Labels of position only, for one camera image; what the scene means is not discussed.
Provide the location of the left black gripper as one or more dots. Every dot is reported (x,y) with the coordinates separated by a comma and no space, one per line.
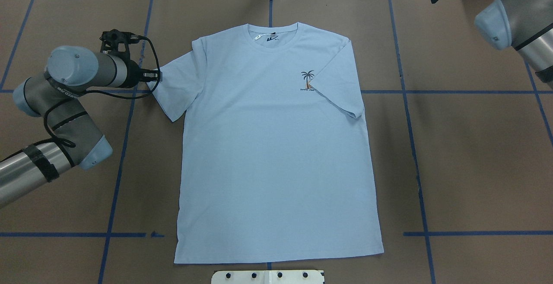
(134,75)

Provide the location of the light blue t-shirt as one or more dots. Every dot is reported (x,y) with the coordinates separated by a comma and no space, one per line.
(276,163)

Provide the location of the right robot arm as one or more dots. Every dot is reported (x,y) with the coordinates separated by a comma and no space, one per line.
(524,25)

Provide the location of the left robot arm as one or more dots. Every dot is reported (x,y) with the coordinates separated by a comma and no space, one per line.
(73,137)

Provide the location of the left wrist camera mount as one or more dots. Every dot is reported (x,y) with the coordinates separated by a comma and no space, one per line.
(117,43)

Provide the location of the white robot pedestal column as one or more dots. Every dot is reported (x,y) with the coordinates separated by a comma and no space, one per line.
(269,277)

